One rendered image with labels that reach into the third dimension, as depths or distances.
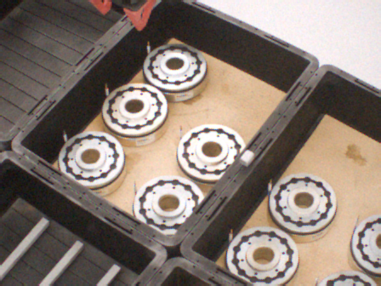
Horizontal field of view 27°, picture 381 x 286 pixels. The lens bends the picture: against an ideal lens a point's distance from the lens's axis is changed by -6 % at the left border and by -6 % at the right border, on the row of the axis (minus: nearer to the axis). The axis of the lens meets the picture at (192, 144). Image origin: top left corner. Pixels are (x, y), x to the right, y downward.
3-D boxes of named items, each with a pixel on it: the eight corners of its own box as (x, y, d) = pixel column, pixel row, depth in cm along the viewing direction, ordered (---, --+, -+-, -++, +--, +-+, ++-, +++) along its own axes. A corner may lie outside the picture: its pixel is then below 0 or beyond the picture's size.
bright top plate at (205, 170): (201, 116, 127) (201, 113, 126) (258, 145, 123) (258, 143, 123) (163, 161, 122) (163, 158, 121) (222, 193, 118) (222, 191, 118)
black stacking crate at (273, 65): (167, 36, 144) (166, -10, 135) (315, 109, 133) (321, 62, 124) (22, 191, 124) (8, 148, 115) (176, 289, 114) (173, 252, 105)
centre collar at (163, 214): (162, 185, 119) (162, 183, 118) (192, 198, 117) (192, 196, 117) (145, 211, 116) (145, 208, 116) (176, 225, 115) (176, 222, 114)
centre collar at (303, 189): (294, 183, 119) (295, 180, 118) (324, 195, 117) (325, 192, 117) (281, 208, 116) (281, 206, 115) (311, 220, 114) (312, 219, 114)
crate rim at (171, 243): (166, -3, 136) (166, -14, 134) (322, 70, 126) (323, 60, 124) (8, 155, 117) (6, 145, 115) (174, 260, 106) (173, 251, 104)
